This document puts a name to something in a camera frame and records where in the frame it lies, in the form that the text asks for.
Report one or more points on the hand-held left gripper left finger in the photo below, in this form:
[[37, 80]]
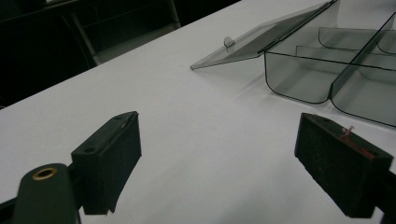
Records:
[[106, 161]]

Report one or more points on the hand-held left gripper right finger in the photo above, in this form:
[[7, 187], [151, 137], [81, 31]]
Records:
[[337, 161]]

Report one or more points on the clear grey plastic compartment box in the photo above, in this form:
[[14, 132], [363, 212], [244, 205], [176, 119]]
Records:
[[323, 62]]

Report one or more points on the metal stand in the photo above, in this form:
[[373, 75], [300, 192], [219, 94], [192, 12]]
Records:
[[90, 34]]

